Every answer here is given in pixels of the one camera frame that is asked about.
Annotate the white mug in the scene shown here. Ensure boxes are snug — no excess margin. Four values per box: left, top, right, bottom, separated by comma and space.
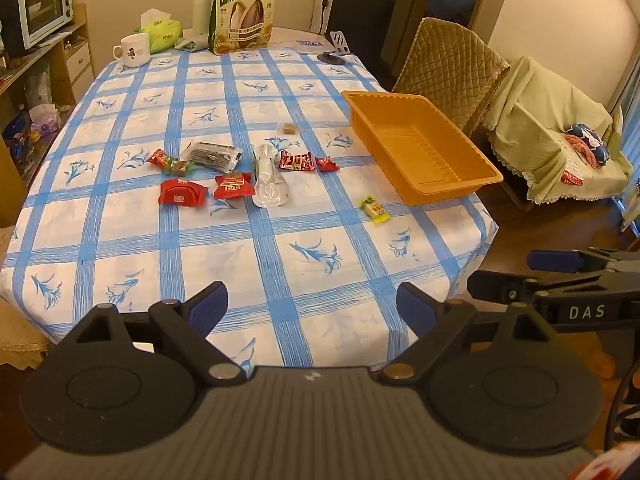
112, 33, 151, 69

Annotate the grey green cloth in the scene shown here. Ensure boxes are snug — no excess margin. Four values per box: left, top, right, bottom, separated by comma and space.
174, 30, 211, 52

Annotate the green tissue pack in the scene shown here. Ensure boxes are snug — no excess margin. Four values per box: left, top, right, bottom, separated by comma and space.
134, 9, 184, 55

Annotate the light blue toaster oven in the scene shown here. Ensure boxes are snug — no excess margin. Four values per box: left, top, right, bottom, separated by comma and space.
17, 0, 74, 50

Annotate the dark phone stand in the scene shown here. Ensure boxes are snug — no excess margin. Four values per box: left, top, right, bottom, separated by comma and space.
318, 30, 352, 65

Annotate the patterned cushion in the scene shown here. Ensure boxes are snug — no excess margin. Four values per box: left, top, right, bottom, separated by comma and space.
564, 122, 624, 169

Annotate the sunflower seed bag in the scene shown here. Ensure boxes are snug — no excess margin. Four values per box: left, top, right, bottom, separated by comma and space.
210, 0, 281, 56

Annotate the chair with quilted cover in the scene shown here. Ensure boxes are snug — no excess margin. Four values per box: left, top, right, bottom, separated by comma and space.
391, 17, 511, 139

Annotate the silver pouch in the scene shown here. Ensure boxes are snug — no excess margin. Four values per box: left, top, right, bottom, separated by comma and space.
252, 143, 291, 209

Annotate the white purple pack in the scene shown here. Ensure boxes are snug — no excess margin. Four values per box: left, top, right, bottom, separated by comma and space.
29, 104, 62, 137

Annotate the dark red printed packet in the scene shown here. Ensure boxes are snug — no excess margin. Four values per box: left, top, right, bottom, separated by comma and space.
278, 150, 315, 171

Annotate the yellow cloth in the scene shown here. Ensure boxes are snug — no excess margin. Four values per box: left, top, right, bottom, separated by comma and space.
487, 56, 634, 207

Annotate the black appliance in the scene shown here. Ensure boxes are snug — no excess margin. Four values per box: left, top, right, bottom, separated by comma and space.
0, 0, 37, 59

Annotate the red square packet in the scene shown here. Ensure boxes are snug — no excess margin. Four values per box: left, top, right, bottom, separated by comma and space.
159, 178, 209, 207

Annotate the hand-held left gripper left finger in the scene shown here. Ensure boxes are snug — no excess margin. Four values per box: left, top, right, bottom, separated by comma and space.
75, 281, 247, 387

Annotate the wooden shelf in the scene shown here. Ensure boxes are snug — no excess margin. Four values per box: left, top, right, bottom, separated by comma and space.
0, 2, 96, 227

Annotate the white thermos bottle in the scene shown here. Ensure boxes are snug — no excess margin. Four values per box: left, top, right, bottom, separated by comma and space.
192, 0, 214, 37

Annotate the orange plastic tray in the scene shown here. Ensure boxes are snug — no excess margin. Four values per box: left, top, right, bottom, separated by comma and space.
341, 91, 504, 207

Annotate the black cabinet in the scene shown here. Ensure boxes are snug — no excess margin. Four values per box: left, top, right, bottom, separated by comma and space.
310, 0, 402, 79

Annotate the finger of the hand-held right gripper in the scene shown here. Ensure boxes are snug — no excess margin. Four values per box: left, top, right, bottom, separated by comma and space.
526, 247, 623, 275
466, 269, 540, 307

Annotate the dark snack packet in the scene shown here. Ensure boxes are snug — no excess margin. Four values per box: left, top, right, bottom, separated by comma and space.
181, 141, 244, 172

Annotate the green yellow candy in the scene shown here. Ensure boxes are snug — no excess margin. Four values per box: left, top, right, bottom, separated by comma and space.
357, 195, 391, 224

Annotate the red packet with cream label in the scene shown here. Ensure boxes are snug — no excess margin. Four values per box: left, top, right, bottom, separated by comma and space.
213, 172, 254, 200

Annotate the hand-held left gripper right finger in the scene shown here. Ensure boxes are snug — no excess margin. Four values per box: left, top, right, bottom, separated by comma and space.
381, 281, 554, 381

